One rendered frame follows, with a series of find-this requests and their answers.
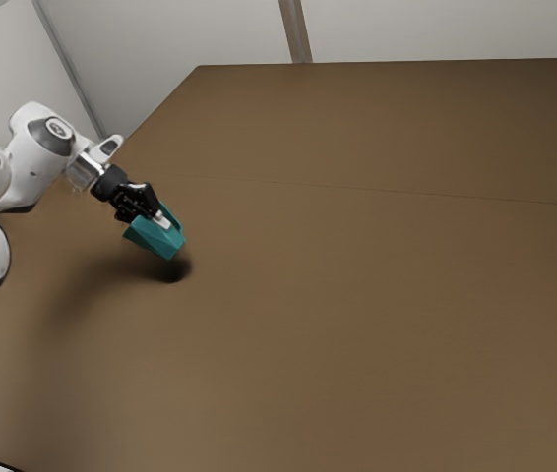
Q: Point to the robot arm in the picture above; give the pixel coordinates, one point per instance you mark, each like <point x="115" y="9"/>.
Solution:
<point x="32" y="157"/>

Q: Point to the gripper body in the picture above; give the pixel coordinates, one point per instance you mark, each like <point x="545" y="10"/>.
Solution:
<point x="111" y="186"/>

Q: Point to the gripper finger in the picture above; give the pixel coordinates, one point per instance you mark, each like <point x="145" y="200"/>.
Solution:
<point x="149" y="200"/>

